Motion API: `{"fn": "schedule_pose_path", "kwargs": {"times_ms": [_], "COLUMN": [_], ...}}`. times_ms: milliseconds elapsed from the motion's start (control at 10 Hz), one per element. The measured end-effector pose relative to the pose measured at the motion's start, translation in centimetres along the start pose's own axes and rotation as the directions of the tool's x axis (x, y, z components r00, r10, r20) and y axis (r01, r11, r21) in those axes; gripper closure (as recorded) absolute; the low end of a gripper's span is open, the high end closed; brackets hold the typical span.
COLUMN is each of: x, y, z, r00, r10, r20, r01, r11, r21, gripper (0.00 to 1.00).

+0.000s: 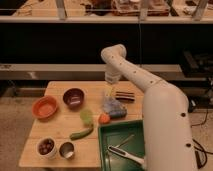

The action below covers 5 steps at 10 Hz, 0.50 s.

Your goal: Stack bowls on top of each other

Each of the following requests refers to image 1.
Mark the white handled peeler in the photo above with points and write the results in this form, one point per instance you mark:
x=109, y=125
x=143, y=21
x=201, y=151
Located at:
x=125, y=154

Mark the white cup with brown balls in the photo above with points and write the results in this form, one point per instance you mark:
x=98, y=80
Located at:
x=46, y=148

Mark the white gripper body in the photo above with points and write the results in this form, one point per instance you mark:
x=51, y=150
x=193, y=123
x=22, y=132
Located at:
x=112, y=76

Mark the orange bowl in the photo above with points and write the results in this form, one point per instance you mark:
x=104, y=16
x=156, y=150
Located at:
x=44, y=107

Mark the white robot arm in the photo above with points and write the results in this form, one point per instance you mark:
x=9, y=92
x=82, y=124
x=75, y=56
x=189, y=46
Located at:
x=167, y=134

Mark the dark striped block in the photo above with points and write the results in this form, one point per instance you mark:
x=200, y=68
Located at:
x=125, y=96

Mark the orange carrot toy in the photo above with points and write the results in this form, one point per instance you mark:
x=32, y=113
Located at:
x=104, y=118

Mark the green cucumber toy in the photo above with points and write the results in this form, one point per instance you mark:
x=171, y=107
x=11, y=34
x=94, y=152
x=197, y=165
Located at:
x=82, y=134

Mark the blue grey cloth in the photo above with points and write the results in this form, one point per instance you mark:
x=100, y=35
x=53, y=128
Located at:
x=114, y=108

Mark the green plastic tray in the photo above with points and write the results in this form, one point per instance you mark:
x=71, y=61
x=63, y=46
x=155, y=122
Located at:
x=113, y=134

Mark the wooden table top board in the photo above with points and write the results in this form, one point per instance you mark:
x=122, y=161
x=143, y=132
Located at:
x=62, y=124

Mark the small metal cup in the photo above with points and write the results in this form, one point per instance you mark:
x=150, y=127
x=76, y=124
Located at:
x=66, y=150

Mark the dark maroon bowl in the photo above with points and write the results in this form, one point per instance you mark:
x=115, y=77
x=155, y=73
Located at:
x=73, y=98

